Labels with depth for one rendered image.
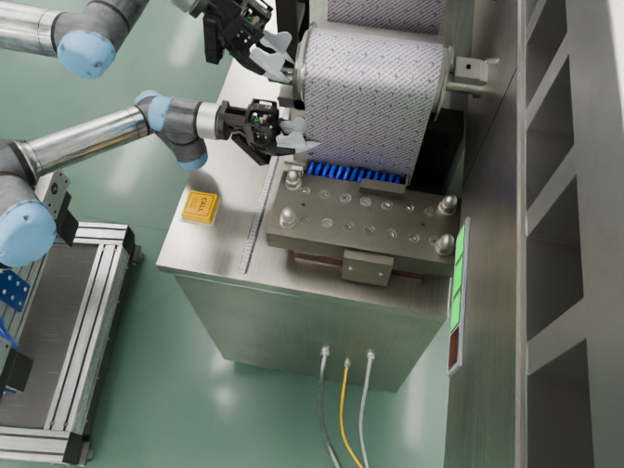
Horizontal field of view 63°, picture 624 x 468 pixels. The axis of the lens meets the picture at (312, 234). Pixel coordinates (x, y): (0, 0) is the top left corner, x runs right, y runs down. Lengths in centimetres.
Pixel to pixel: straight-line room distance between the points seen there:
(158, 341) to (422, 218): 133
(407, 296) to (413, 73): 47
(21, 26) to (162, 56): 205
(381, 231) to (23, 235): 68
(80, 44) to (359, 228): 60
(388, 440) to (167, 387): 83
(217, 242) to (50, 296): 102
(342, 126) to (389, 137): 10
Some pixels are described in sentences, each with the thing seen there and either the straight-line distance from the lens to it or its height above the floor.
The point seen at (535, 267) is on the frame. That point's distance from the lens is 59.
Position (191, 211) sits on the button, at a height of 92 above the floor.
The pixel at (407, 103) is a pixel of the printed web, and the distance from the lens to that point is 97.
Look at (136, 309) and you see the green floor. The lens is 219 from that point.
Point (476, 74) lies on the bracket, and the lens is 98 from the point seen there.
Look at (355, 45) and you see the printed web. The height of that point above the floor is 131.
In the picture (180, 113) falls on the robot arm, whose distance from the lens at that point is 111.
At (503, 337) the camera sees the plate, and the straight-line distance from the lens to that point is 60.
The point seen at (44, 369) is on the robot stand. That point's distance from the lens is 201.
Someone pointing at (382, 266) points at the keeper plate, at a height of 101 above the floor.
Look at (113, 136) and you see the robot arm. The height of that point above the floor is 106.
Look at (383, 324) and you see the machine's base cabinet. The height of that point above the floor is 78.
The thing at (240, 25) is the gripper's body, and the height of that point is 136.
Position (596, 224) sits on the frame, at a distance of 45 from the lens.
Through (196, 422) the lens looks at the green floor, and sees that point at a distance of 201.
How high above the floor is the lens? 195
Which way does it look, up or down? 61 degrees down
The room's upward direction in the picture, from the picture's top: 1 degrees counter-clockwise
